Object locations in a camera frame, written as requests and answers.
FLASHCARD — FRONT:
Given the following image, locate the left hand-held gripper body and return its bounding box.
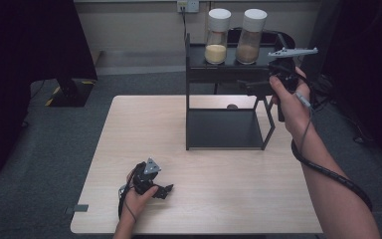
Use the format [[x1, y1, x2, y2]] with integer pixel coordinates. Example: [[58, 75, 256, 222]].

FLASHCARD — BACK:
[[130, 156, 163, 196]]

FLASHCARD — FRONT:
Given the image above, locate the person's right hand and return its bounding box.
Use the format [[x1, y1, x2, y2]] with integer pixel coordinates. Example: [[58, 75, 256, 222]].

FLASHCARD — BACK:
[[269, 66, 313, 137]]

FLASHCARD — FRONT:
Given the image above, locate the person's left hand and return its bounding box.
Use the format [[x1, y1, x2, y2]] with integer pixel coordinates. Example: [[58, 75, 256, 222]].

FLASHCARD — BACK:
[[121, 170, 160, 218]]

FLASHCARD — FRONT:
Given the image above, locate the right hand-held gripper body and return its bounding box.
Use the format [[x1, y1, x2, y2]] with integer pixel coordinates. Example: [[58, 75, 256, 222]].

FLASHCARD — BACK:
[[267, 47, 319, 122]]

